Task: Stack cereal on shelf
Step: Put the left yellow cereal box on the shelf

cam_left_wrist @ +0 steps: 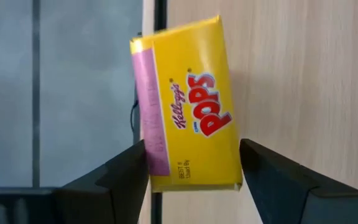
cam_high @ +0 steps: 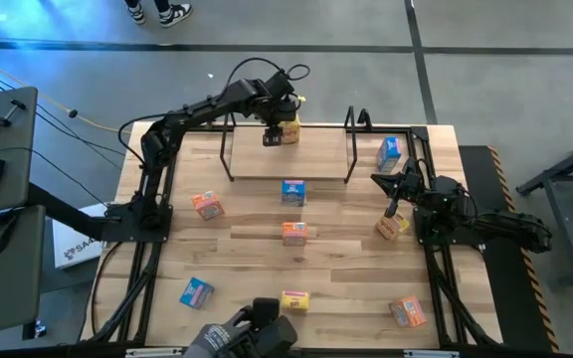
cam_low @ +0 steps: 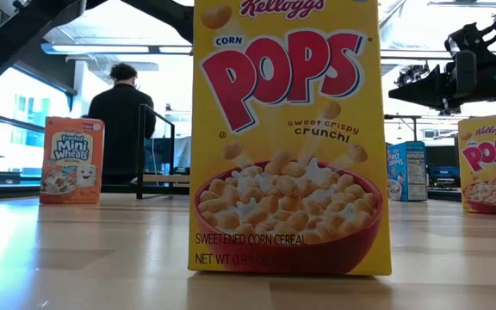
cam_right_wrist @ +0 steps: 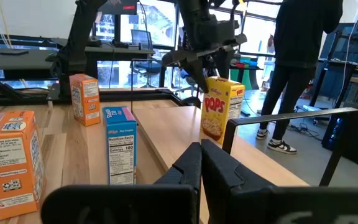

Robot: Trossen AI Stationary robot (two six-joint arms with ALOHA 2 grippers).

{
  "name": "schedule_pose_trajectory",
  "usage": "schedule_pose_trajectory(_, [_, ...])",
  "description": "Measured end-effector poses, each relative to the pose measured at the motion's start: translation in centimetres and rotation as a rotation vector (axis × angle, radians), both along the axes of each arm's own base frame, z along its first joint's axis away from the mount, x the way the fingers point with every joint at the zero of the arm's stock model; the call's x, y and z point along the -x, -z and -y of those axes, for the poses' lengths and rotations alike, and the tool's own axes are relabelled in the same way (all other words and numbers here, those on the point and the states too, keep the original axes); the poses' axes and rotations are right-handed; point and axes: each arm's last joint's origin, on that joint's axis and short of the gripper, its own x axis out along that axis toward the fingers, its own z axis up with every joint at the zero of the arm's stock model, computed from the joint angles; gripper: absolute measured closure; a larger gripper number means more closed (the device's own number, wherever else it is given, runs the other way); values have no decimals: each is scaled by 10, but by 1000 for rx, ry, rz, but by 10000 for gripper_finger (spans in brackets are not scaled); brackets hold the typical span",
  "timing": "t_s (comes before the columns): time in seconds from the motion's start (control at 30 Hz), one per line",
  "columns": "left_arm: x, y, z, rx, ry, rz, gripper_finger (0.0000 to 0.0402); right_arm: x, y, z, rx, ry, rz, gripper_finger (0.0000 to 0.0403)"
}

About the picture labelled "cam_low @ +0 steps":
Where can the wooden shelf with black frame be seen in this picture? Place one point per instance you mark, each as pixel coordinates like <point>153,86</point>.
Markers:
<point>140,150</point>

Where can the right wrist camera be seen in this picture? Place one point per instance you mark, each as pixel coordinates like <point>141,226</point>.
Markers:
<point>459,41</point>

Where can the orange Mini Wheats cereal box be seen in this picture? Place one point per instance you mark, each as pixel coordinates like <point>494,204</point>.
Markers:
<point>71,159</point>

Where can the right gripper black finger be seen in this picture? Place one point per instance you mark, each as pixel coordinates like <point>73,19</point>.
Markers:
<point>424,88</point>
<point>439,109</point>

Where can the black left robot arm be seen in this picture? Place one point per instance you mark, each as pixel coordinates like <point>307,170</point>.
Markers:
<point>24,26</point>

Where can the person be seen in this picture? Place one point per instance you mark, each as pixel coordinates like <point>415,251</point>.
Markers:
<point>121,125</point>

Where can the blue Rice Krispies cereal box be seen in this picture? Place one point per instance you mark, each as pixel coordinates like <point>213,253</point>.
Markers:
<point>407,172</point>

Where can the black aluminium table frame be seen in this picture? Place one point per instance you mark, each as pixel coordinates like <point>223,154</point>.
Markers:
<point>15,191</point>

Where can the blue partition panel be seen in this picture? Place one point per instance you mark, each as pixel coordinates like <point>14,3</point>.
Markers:
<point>162,155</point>

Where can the black ceiling fixture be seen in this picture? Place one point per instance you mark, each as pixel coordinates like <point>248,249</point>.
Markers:
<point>411,75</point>

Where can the yellow Corn Pops cereal box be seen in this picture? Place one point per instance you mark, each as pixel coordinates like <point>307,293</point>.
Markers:
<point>491,163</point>
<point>287,129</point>

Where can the overhead LED light bar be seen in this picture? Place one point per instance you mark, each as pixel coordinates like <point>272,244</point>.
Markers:
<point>101,48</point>

